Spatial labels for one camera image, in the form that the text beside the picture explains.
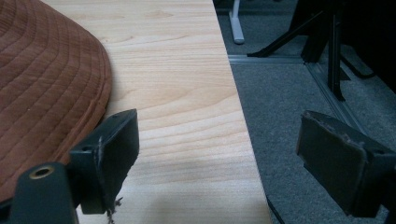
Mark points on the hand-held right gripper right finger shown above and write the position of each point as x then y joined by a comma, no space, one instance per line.
339,161

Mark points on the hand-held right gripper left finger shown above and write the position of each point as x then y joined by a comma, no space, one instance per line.
106,161

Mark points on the brown stitched hat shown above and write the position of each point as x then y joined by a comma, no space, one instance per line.
43,90

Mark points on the black metal stand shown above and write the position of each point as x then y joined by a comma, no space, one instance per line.
330,40

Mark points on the white table leg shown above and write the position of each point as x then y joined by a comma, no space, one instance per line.
236,23

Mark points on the grey floor rail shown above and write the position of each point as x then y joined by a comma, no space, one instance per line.
311,77

